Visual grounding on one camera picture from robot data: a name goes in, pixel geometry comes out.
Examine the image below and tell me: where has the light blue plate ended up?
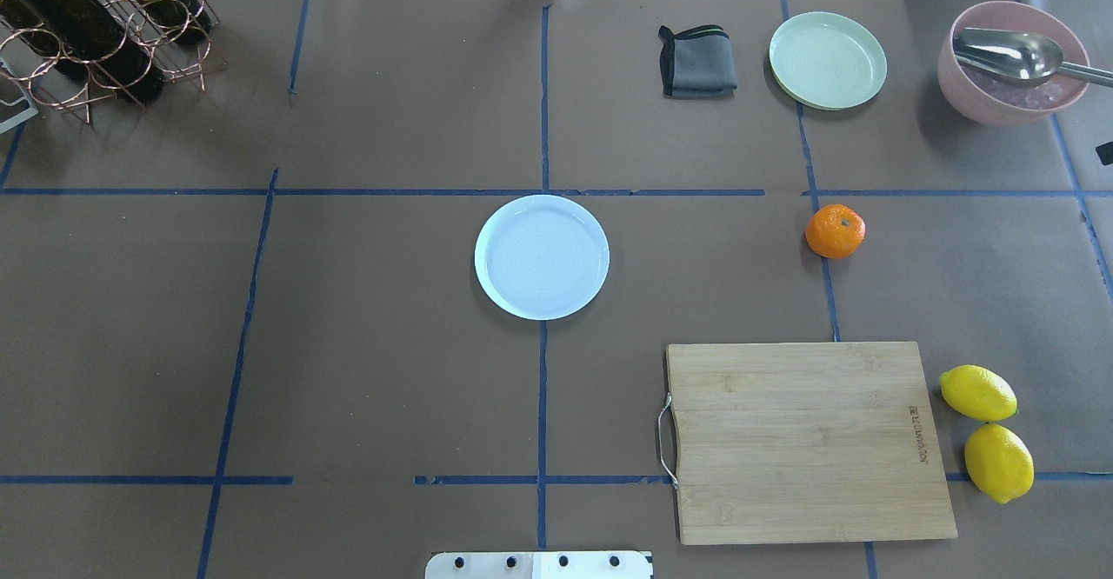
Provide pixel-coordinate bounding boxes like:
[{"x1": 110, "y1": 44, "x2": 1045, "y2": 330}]
[{"x1": 473, "y1": 195, "x2": 610, "y2": 321}]

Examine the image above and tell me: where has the light green plate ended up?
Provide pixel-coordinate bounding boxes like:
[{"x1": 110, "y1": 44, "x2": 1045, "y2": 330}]
[{"x1": 769, "y1": 11, "x2": 888, "y2": 111}]

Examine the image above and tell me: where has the folded grey cloth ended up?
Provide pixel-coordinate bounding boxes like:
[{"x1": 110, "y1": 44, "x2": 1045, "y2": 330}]
[{"x1": 657, "y1": 24, "x2": 739, "y2": 99}]

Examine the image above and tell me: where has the orange mandarin fruit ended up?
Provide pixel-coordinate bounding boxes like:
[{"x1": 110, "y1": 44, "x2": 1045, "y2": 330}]
[{"x1": 804, "y1": 203, "x2": 866, "y2": 259}]

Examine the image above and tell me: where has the bamboo cutting board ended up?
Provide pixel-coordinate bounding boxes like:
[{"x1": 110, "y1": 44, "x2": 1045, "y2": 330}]
[{"x1": 664, "y1": 342, "x2": 957, "y2": 546}]

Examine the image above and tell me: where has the upper yellow lemon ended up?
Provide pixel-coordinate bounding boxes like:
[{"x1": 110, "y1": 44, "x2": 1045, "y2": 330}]
[{"x1": 938, "y1": 364, "x2": 1018, "y2": 423}]

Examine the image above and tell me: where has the yellow lemon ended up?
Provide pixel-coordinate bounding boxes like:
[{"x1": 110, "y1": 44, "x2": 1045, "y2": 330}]
[
  {"x1": 963, "y1": 423, "x2": 1035, "y2": 504},
  {"x1": 938, "y1": 364, "x2": 1018, "y2": 423}
]

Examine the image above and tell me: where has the pink bowl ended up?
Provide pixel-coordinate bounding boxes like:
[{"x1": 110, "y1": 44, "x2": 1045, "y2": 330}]
[{"x1": 936, "y1": 1, "x2": 1090, "y2": 126}]

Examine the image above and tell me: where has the lower yellow lemon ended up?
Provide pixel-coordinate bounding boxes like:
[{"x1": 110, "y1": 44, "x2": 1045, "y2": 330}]
[{"x1": 963, "y1": 423, "x2": 1035, "y2": 504}]

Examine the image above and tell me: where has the steel ladle spoon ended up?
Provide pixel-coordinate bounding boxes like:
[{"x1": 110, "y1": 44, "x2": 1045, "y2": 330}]
[{"x1": 951, "y1": 27, "x2": 1112, "y2": 87}]

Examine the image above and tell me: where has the dark green wine bottle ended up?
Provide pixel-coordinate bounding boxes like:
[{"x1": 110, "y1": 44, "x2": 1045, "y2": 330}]
[{"x1": 23, "y1": 0, "x2": 164, "y2": 104}]

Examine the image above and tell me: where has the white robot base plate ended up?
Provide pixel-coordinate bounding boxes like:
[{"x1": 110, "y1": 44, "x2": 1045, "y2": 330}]
[{"x1": 424, "y1": 549, "x2": 654, "y2": 578}]

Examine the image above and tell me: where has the copper wire bottle rack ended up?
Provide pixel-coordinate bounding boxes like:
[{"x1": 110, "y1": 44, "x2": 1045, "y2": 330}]
[{"x1": 3, "y1": 0, "x2": 228, "y2": 122}]

